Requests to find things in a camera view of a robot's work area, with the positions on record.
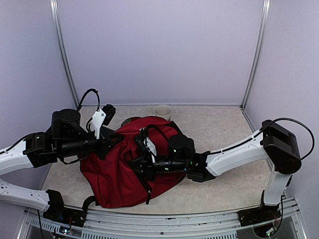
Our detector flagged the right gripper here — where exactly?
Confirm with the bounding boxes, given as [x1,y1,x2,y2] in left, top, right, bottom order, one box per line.
[124,153,188,183]

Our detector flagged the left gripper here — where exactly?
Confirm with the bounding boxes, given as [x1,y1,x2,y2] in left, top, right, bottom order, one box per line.
[58,128,125,160]

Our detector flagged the red backpack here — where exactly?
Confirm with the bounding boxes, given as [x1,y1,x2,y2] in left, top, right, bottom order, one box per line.
[80,116,186,209]

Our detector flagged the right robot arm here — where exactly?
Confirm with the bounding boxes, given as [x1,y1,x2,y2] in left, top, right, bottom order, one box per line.
[129,119,304,226]

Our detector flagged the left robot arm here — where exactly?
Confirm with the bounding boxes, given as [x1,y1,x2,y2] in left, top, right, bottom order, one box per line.
[0,105,122,227]

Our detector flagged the red floral saucer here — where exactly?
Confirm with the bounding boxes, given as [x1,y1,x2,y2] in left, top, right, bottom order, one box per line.
[121,117,136,127]

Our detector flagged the white floral mug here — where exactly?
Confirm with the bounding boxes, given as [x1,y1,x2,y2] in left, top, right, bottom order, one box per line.
[151,105,172,121]

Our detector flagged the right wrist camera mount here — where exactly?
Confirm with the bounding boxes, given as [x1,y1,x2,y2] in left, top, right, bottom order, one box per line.
[134,127,157,156]

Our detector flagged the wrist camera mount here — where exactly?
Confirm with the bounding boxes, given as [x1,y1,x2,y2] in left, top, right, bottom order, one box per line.
[134,127,157,156]
[86,104,116,139]

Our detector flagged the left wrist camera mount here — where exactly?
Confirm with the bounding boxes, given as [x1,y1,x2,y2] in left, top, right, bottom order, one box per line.
[86,104,116,139]

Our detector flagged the front aluminium rail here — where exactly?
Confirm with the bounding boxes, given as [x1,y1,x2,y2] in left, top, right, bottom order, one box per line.
[17,198,309,239]

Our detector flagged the left aluminium frame post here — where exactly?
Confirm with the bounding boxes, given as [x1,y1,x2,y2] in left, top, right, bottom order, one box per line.
[49,0,80,107]

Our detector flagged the aluminium frame post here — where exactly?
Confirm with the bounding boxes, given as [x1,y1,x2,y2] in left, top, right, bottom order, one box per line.
[240,0,271,110]
[49,0,80,107]

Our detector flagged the right aluminium frame post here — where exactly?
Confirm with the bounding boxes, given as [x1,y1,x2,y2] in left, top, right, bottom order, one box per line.
[240,0,271,110]

